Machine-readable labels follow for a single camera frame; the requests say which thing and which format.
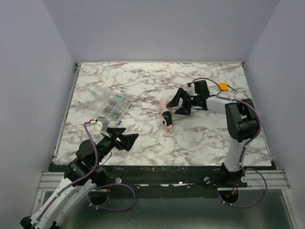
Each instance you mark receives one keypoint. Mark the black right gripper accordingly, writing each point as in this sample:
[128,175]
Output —
[187,101]

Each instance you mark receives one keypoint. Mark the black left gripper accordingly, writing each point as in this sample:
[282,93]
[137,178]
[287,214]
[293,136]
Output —
[116,139]

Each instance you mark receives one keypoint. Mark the pink folding umbrella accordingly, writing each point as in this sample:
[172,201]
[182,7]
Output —
[166,116]

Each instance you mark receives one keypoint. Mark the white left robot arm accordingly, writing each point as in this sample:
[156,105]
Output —
[83,175]

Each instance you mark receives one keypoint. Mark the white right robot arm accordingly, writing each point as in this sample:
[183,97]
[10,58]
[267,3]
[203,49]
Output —
[243,121]

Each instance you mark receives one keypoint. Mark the clear bag of screws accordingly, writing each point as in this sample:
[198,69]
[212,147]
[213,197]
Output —
[114,107]

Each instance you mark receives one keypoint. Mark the yellow tape measure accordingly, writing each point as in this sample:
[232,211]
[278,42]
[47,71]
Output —
[223,86]

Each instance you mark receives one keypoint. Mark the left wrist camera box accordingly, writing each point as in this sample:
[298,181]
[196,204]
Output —
[99,124]

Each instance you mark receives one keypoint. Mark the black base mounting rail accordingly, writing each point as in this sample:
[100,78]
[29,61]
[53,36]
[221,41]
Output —
[169,181]

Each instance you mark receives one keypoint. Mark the aluminium frame rail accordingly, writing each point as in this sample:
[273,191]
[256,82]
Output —
[38,202]

